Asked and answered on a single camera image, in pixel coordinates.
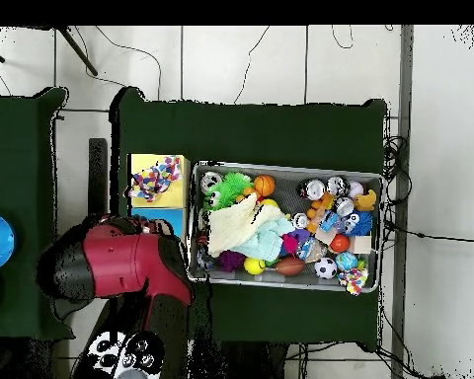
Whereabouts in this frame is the black standing panel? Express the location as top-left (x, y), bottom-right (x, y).
top-left (87, 137), bottom-right (109, 218)

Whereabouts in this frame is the wooden three-hole box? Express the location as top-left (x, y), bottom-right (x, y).
top-left (125, 153), bottom-right (192, 242)

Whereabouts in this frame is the cream yellow cloth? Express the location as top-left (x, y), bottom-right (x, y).
top-left (206, 192), bottom-right (287, 258)

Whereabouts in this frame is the large blue spiky puffer toy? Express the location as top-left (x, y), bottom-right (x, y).
top-left (341, 210), bottom-right (375, 238)

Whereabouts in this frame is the green spiky puffer toy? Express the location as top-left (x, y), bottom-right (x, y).
top-left (201, 172), bottom-right (255, 211)

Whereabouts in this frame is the black cable bundle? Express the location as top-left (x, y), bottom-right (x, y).
top-left (381, 135), bottom-right (413, 206)

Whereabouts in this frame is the dark green side tablecloth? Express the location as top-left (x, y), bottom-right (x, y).
top-left (0, 86), bottom-right (77, 341)

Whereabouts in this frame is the orange toy basketball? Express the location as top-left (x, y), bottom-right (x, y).
top-left (253, 174), bottom-right (277, 197)

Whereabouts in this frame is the silver mesh bin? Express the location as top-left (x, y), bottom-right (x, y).
top-left (186, 160), bottom-right (384, 294)

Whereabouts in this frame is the brown toy football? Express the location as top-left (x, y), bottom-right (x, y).
top-left (274, 257), bottom-right (306, 277)

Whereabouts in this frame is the yellow smiley ball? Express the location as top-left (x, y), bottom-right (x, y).
top-left (243, 257), bottom-right (267, 276)

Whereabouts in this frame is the thin black floor cable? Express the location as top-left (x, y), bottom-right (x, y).
top-left (232, 26), bottom-right (271, 105)
top-left (74, 26), bottom-right (163, 100)

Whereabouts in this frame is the long black tripod leg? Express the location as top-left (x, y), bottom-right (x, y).
top-left (56, 26), bottom-right (100, 77)

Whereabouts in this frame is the knotted polka dot cloth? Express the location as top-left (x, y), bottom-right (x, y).
top-left (337, 266), bottom-right (369, 296)

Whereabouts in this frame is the black white soccer ball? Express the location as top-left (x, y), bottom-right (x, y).
top-left (313, 257), bottom-right (338, 280)

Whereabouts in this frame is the blue globe ball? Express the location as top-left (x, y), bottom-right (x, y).
top-left (335, 251), bottom-right (359, 272)

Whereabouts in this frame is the light blue cloth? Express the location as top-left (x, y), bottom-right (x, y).
top-left (232, 216), bottom-right (295, 263)

